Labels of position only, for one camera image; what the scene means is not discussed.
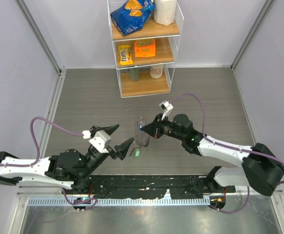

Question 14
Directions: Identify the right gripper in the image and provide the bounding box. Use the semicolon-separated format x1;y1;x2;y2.
142;113;185;141

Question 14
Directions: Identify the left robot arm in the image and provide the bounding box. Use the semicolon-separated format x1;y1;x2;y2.
0;124;134;194

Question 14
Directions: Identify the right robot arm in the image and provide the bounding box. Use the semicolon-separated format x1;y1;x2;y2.
141;114;284;196

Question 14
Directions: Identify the green key tag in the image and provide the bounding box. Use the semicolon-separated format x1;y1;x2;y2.
135;150;140;157

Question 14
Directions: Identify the white printed cup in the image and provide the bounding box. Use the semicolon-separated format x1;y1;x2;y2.
150;64;163;79

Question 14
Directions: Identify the grey green can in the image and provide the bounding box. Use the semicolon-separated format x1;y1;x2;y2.
129;68;139;81

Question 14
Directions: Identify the orange snack box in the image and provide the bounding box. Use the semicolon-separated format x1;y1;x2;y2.
134;39;156;58

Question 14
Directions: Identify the yellow candy bag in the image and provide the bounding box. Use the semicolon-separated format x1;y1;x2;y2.
118;45;133;66

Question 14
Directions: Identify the blue chips bag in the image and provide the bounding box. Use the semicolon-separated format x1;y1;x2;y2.
110;0;155;36

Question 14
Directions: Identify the white paper towel roll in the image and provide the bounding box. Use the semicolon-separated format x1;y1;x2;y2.
154;0;177;26

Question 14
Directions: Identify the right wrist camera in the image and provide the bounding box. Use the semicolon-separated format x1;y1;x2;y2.
159;100;173;120

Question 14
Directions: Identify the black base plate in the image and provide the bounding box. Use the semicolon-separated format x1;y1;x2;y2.
65;175;236;199

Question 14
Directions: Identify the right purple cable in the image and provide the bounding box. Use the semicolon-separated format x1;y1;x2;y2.
168;93;284;213

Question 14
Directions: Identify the purple cable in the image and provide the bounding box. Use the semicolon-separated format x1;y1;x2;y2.
0;117;99;211
168;93;284;213

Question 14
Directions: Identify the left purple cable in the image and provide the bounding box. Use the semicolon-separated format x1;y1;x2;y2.
0;117;99;211

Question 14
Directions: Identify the white slotted cable duct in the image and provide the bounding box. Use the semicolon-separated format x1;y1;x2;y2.
27;196;210;207

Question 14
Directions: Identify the white wire shelf unit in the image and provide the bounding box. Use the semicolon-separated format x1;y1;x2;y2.
108;1;184;98

